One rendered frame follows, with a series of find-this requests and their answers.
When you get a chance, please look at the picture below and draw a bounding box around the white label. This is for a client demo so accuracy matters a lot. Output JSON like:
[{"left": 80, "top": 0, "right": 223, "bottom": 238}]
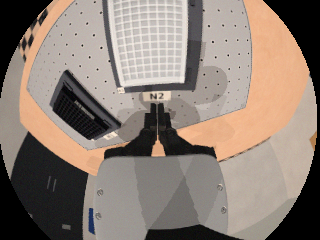
[
  {"left": 143, "top": 91, "right": 171, "bottom": 101},
  {"left": 103, "top": 131, "right": 118, "bottom": 140}
]

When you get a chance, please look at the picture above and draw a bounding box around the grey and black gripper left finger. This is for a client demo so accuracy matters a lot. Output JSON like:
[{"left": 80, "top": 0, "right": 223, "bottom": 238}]
[{"left": 104, "top": 103, "right": 157, "bottom": 159}]

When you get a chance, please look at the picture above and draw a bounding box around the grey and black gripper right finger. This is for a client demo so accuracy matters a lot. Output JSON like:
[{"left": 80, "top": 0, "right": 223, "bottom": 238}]
[{"left": 158, "top": 103, "right": 213, "bottom": 156}]

